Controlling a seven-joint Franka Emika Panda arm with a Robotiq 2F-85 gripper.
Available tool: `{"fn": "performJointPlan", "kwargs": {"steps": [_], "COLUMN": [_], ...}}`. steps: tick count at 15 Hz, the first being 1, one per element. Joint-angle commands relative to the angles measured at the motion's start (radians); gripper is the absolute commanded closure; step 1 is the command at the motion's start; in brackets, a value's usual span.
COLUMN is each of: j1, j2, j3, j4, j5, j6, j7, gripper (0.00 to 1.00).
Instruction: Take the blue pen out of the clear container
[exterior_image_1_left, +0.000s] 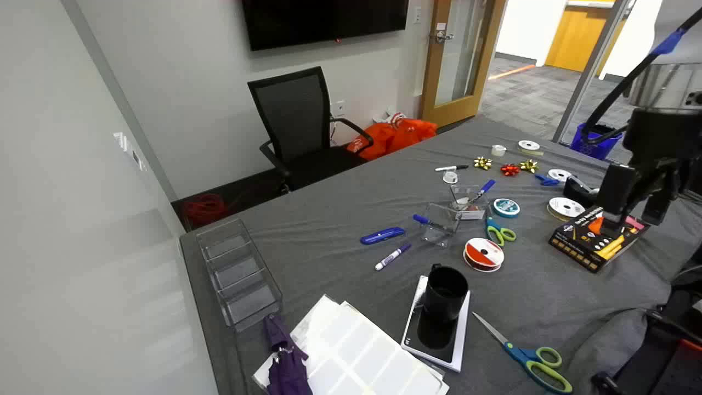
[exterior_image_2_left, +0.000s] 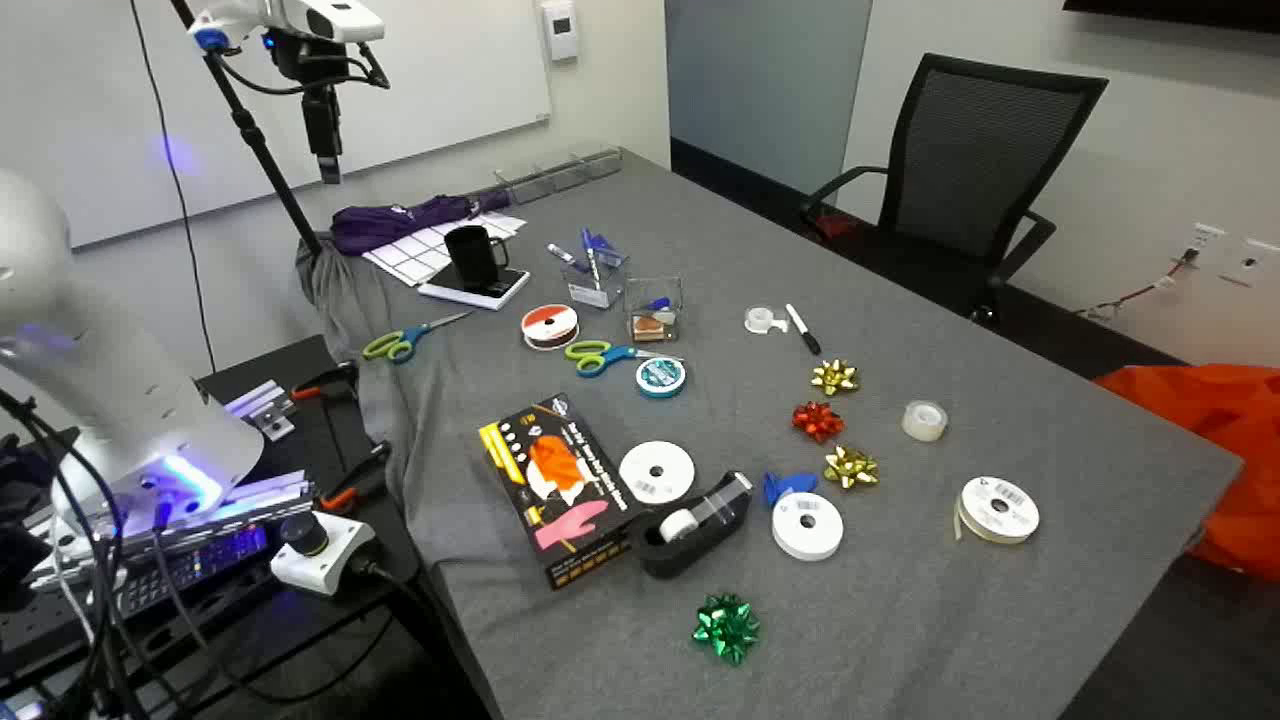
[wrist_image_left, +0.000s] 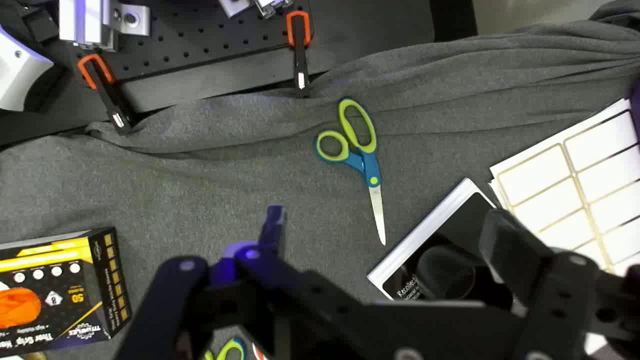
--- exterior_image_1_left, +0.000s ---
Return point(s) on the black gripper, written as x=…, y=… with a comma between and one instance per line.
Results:
x=665, y=134

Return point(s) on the black stand with red stripe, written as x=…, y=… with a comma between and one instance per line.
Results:
x=658, y=352

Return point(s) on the black wall television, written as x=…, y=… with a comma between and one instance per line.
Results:
x=322, y=19

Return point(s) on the yellow wooden door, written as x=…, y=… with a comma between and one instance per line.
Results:
x=578, y=37

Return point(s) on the wooden door with glass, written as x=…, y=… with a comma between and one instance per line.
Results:
x=461, y=57

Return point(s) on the white label sheets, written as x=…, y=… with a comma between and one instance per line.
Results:
x=358, y=354

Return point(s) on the clear plastic container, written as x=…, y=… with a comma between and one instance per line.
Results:
x=448, y=233

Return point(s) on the red ribbon spool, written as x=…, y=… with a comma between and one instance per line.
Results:
x=484, y=256

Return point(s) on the large white ribbon spool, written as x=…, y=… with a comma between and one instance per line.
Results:
x=566, y=210

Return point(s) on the grey tablecloth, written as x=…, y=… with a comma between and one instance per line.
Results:
x=329, y=212

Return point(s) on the yellow fidget toy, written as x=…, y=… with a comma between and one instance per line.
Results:
x=530, y=166
x=481, y=162

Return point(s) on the short blue marker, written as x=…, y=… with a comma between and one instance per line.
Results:
x=544, y=180

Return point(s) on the small green scissors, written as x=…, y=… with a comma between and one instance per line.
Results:
x=500, y=233

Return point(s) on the metal pole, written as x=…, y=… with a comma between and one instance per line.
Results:
x=589, y=72

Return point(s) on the small black block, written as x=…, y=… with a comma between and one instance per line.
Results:
x=580, y=191

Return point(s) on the tall clear cup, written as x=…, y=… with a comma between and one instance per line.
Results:
x=454, y=191

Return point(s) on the black orange tool box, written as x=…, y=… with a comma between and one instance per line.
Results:
x=597, y=240

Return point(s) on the purple cloth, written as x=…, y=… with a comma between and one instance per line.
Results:
x=286, y=362

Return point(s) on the red fidget toy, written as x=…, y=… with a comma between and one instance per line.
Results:
x=509, y=170

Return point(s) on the orange bag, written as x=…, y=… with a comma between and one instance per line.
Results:
x=396, y=136

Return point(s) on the small white cup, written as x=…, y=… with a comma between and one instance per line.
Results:
x=498, y=149

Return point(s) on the black tablet device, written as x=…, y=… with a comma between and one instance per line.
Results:
x=456, y=352

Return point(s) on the black mug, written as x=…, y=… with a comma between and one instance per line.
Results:
x=442, y=304

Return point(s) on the silver ribbed metal block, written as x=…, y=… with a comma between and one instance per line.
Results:
x=473, y=216

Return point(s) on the blue capped pen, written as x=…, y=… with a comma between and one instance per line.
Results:
x=428, y=221

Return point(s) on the small white tape roll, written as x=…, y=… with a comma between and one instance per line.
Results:
x=560, y=174
x=530, y=145

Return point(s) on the blue pen case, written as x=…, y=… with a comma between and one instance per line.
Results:
x=383, y=236

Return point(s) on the white wall outlet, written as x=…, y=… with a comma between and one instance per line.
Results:
x=122, y=138

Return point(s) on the black mesh office chair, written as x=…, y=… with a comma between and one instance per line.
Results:
x=296, y=123

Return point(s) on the clear plastic organizer tray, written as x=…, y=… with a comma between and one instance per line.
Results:
x=237, y=275

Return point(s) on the teal tape roll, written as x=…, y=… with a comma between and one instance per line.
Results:
x=505, y=206

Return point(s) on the large green blue scissors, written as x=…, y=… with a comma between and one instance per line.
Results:
x=539, y=362

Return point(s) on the purple capped white marker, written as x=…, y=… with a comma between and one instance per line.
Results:
x=394, y=257

